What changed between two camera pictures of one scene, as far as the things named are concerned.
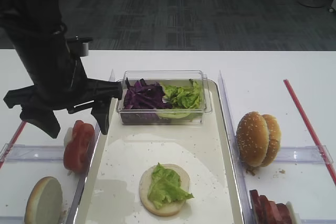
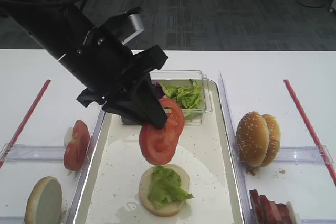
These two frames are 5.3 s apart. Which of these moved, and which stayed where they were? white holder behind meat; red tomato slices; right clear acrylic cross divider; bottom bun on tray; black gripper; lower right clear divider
Moved: black gripper; red tomato slices
Stayed: white holder behind meat; right clear acrylic cross divider; bottom bun on tray; lower right clear divider
